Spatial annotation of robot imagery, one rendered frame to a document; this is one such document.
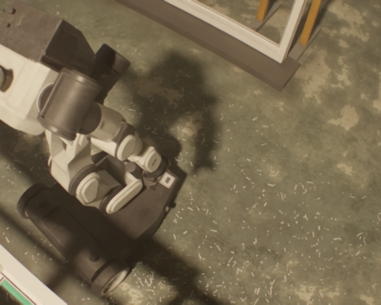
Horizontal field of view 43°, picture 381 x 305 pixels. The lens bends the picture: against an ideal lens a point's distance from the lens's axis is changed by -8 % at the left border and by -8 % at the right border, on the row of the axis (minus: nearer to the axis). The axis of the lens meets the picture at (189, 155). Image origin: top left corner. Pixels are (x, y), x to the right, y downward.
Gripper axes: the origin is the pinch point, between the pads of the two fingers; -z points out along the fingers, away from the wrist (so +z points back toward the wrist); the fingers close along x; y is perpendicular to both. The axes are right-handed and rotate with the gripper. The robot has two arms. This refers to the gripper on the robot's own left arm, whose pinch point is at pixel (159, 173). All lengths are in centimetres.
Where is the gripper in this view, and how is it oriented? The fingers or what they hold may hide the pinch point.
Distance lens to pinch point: 191.8
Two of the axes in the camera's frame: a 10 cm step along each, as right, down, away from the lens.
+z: -1.9, -2.9, -9.4
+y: 8.3, 4.6, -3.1
